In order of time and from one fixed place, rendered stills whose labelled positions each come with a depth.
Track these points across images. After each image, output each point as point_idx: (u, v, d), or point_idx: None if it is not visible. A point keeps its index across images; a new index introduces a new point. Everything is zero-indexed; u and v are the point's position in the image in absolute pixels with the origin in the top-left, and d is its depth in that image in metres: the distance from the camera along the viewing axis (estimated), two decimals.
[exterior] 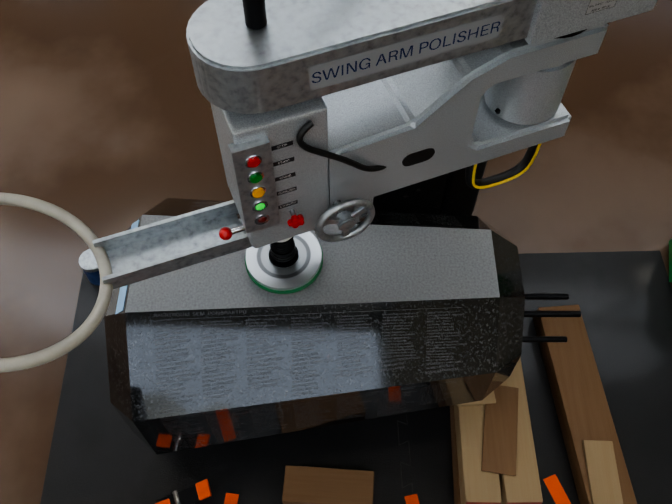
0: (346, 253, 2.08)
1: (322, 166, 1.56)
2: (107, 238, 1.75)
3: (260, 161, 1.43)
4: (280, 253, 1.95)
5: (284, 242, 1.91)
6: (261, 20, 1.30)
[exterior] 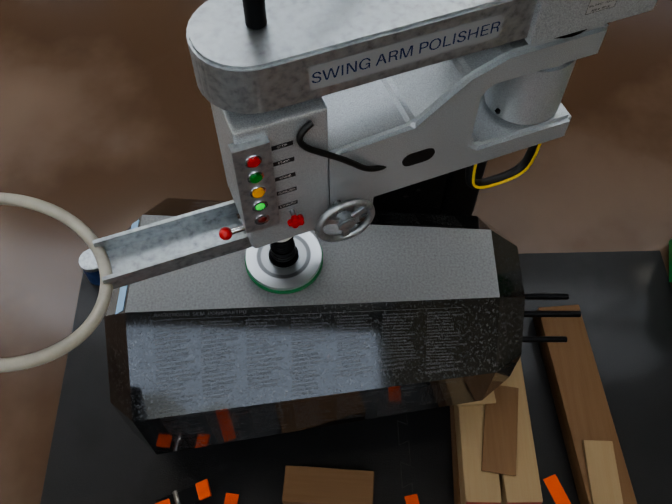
0: (346, 253, 2.08)
1: (322, 166, 1.56)
2: (107, 238, 1.75)
3: (260, 161, 1.43)
4: (280, 253, 1.95)
5: (284, 242, 1.91)
6: (261, 20, 1.30)
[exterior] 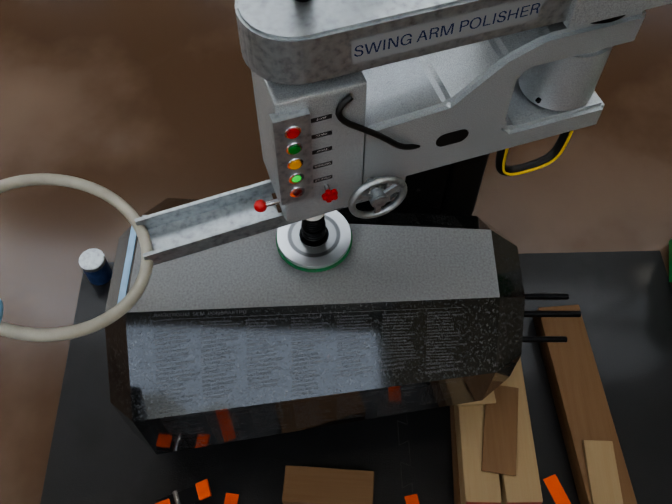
0: None
1: (358, 141, 1.60)
2: (148, 217, 1.83)
3: (299, 132, 1.47)
4: (311, 232, 1.99)
5: (315, 221, 1.96)
6: None
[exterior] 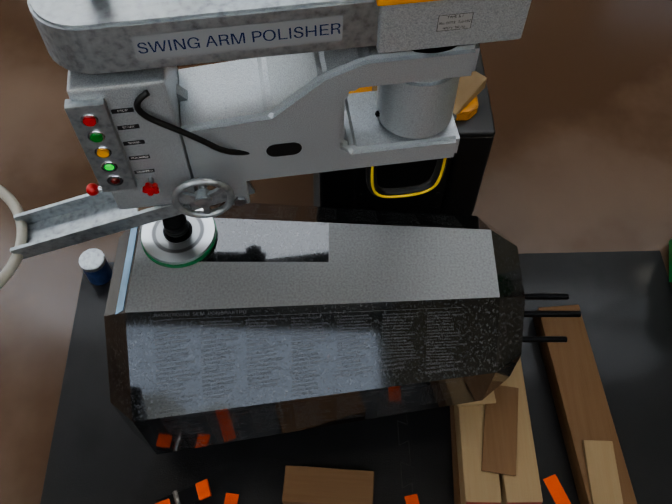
0: (346, 253, 2.08)
1: (173, 139, 1.60)
2: (24, 214, 2.00)
3: (95, 121, 1.49)
4: (169, 228, 2.03)
5: (170, 218, 1.99)
6: None
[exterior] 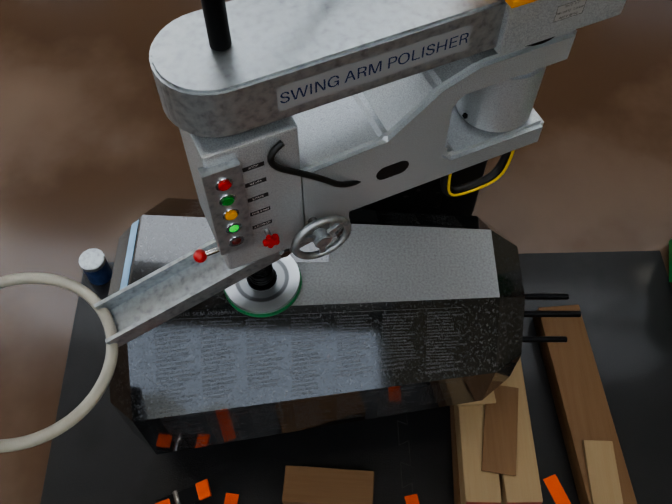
0: (346, 253, 2.08)
1: (295, 184, 1.53)
2: (106, 300, 1.87)
3: (231, 183, 1.40)
4: (258, 277, 1.94)
5: None
6: (225, 42, 1.27)
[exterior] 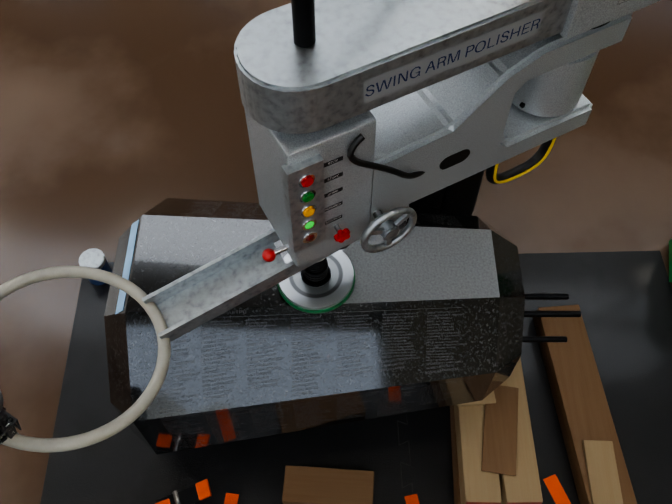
0: (346, 253, 2.08)
1: (367, 178, 1.54)
2: (155, 293, 1.79)
3: (313, 179, 1.41)
4: (315, 273, 1.94)
5: (319, 262, 1.91)
6: (311, 38, 1.27)
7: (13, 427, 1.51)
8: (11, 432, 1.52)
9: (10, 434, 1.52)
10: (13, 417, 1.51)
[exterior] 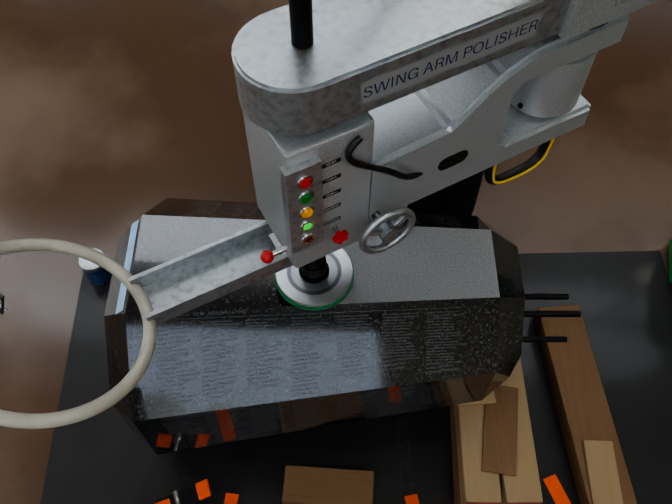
0: (346, 253, 2.08)
1: (366, 179, 1.54)
2: (143, 274, 1.70)
3: (311, 181, 1.41)
4: (313, 269, 1.92)
5: (317, 258, 1.88)
6: (309, 39, 1.27)
7: None
8: None
9: None
10: None
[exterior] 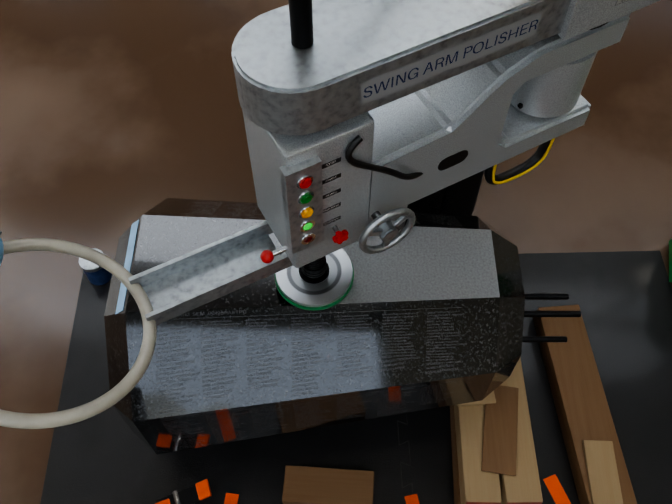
0: (346, 253, 2.08)
1: (366, 179, 1.54)
2: (143, 274, 1.70)
3: (311, 181, 1.41)
4: (313, 269, 1.92)
5: (317, 258, 1.88)
6: (309, 39, 1.27)
7: None
8: None
9: None
10: None
